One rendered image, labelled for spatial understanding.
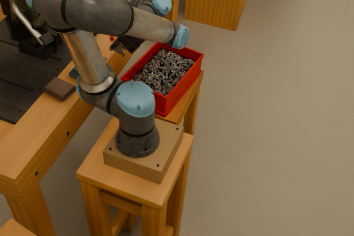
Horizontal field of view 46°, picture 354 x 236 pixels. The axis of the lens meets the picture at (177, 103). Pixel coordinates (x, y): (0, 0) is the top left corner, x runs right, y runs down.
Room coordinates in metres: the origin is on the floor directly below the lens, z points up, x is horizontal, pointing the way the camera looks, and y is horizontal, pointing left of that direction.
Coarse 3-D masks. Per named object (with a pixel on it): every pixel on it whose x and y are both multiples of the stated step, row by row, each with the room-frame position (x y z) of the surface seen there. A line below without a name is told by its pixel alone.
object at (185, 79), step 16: (160, 48) 1.45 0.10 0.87; (176, 48) 1.43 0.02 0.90; (144, 64) 1.34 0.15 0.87; (160, 64) 1.34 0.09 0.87; (176, 64) 1.35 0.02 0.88; (192, 64) 1.36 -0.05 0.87; (128, 80) 1.18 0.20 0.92; (144, 80) 1.24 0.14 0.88; (160, 80) 1.23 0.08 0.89; (176, 80) 1.25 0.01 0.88; (192, 80) 1.31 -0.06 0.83; (160, 96) 1.11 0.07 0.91; (176, 96) 1.19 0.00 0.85; (160, 112) 1.11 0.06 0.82
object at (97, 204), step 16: (96, 192) 0.77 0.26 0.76; (176, 192) 0.93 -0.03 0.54; (96, 208) 0.77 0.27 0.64; (128, 208) 0.75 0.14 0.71; (144, 208) 0.71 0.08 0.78; (176, 208) 0.93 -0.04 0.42; (96, 224) 0.77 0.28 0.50; (112, 224) 0.91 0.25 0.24; (128, 224) 1.00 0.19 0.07; (144, 224) 0.71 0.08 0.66; (160, 224) 0.70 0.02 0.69; (176, 224) 0.92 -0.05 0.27
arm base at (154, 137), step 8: (120, 128) 0.86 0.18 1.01; (152, 128) 0.87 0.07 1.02; (120, 136) 0.86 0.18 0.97; (128, 136) 0.84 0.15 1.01; (136, 136) 0.83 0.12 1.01; (144, 136) 0.84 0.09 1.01; (152, 136) 0.86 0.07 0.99; (120, 144) 0.85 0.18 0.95; (128, 144) 0.83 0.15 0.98; (136, 144) 0.83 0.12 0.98; (144, 144) 0.84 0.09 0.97; (152, 144) 0.85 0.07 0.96; (128, 152) 0.82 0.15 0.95; (136, 152) 0.82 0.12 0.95; (144, 152) 0.82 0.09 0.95; (152, 152) 0.84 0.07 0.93
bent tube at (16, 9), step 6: (12, 0) 1.38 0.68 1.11; (12, 6) 1.38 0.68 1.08; (18, 6) 1.39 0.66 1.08; (18, 12) 1.37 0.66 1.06; (18, 18) 1.36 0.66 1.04; (24, 18) 1.36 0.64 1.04; (24, 24) 1.34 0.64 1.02; (30, 24) 1.35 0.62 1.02; (30, 30) 1.33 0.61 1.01; (36, 30) 1.34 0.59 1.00; (36, 36) 1.32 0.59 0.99
